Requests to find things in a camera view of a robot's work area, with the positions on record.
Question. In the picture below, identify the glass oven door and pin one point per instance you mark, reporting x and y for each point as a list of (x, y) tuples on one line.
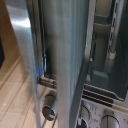
[(65, 50)]

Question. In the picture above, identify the silver toaster oven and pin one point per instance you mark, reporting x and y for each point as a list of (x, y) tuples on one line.
[(100, 83)]

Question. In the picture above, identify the silver oven knob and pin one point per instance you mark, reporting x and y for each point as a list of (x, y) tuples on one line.
[(83, 117), (110, 122)]

